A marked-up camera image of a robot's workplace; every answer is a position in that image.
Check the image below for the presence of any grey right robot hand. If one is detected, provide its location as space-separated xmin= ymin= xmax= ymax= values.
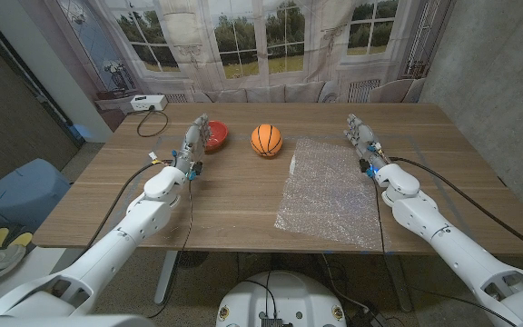
xmin=343 ymin=113 xmax=390 ymax=179

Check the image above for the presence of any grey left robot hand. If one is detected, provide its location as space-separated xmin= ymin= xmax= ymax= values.
xmin=173 ymin=113 xmax=212 ymax=182

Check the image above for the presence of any clear bubble wrap sheet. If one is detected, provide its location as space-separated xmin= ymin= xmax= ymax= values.
xmin=273 ymin=137 xmax=384 ymax=252

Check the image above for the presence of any orange basketball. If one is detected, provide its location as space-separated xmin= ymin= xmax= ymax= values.
xmin=250 ymin=124 xmax=284 ymax=158

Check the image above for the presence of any red bowl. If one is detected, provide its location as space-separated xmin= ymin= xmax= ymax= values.
xmin=204 ymin=120 xmax=230 ymax=153

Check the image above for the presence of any white power strip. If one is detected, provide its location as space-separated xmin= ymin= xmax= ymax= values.
xmin=130 ymin=94 xmax=169 ymax=113

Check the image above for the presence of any printed window backdrop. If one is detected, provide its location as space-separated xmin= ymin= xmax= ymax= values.
xmin=18 ymin=0 xmax=456 ymax=133

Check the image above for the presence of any grey table leg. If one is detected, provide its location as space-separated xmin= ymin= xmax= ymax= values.
xmin=383 ymin=253 xmax=413 ymax=312
xmin=153 ymin=251 xmax=179 ymax=305

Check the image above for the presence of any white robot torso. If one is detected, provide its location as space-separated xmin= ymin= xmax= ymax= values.
xmin=215 ymin=270 xmax=348 ymax=327

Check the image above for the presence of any blue padded seat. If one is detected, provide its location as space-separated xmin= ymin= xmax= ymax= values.
xmin=0 ymin=157 xmax=72 ymax=233

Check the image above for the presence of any black power cable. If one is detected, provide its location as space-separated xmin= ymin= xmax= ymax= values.
xmin=135 ymin=108 xmax=170 ymax=138

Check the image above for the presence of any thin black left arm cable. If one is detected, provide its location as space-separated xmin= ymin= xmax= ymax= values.
xmin=146 ymin=177 xmax=194 ymax=319

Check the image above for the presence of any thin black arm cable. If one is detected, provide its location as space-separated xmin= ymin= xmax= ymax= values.
xmin=146 ymin=177 xmax=194 ymax=319
xmin=370 ymin=176 xmax=386 ymax=253

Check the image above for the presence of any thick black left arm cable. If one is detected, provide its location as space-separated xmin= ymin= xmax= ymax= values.
xmin=83 ymin=157 xmax=174 ymax=252

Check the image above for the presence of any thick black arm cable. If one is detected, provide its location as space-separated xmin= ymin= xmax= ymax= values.
xmin=387 ymin=155 xmax=523 ymax=261
xmin=83 ymin=157 xmax=174 ymax=252

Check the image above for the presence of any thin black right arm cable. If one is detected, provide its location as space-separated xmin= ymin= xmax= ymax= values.
xmin=370 ymin=176 xmax=386 ymax=253

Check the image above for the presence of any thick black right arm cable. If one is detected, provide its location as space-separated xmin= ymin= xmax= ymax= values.
xmin=387 ymin=155 xmax=523 ymax=261

